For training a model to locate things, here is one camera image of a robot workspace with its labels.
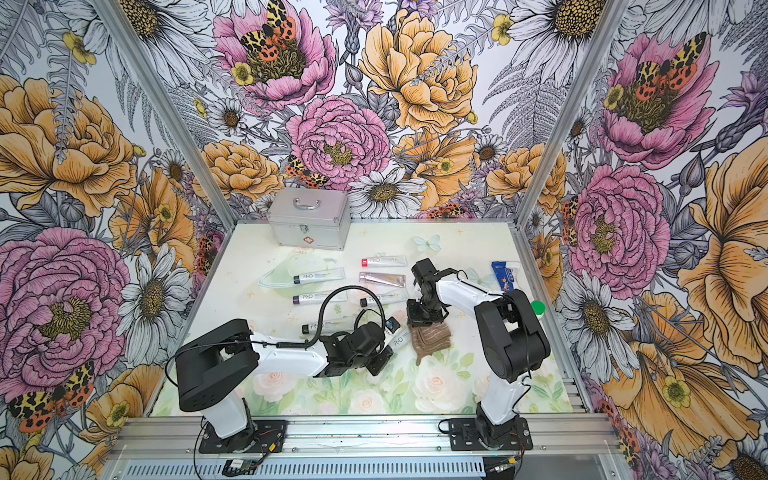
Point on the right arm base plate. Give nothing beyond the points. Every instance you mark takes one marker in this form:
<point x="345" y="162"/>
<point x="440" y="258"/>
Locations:
<point x="477" y="434"/>

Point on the aluminium front rail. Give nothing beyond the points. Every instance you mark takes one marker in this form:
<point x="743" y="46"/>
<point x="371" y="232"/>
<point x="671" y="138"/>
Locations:
<point x="552" y="446"/>

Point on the metallic pink toothpaste tube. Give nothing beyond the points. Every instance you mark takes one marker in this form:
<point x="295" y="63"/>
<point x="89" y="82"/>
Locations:
<point x="383" y="279"/>

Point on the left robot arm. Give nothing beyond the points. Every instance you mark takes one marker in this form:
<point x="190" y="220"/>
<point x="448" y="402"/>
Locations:
<point x="211" y="367"/>

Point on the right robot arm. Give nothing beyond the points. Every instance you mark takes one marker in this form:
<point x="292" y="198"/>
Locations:
<point x="514" y="345"/>

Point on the silver metal first-aid case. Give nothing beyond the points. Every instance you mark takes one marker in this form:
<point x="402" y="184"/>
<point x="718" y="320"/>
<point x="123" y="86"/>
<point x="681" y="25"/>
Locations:
<point x="310" y="218"/>

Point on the purple cap toothpaste tube upper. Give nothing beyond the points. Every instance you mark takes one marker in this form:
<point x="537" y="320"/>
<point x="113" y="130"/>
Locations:
<point x="318" y="297"/>

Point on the pink cap toothpaste tube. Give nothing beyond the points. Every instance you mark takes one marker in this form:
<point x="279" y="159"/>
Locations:
<point x="385" y="261"/>

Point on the blue bandage packet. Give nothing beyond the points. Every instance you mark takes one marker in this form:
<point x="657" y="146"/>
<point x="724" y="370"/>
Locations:
<point x="505" y="273"/>

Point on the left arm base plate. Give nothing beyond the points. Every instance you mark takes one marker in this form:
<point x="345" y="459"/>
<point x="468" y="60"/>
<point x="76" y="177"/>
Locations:
<point x="259" y="437"/>

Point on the black cap toothpaste tube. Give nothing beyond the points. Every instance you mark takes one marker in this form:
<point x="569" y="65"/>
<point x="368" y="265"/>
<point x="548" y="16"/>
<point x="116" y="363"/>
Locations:
<point x="386" y="298"/>

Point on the dark green cap toothpaste tube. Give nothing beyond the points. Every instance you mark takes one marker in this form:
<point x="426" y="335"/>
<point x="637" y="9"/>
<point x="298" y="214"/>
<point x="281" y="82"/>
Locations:
<point x="332" y="274"/>

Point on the green cap white bottle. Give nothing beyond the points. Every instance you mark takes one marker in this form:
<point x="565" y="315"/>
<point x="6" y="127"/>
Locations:
<point x="538" y="307"/>

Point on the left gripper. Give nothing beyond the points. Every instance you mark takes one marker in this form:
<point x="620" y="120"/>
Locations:
<point x="382" y="360"/>

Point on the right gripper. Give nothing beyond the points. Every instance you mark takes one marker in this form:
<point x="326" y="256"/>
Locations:
<point x="416" y="319"/>

